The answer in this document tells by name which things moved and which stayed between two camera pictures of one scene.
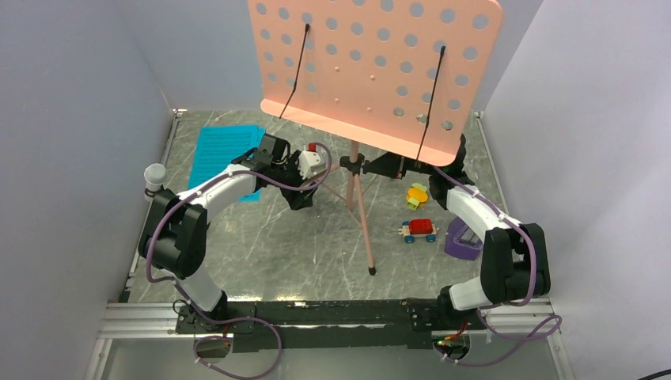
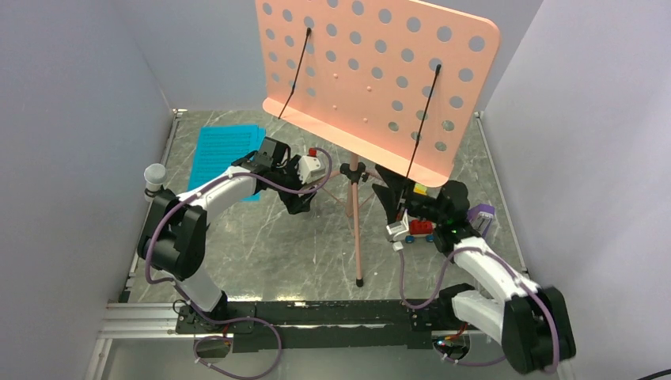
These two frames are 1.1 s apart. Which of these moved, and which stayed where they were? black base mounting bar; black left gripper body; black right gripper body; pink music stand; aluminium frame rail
Moved: pink music stand; black right gripper body
Stayed: black left gripper body; black base mounting bar; aluminium frame rail
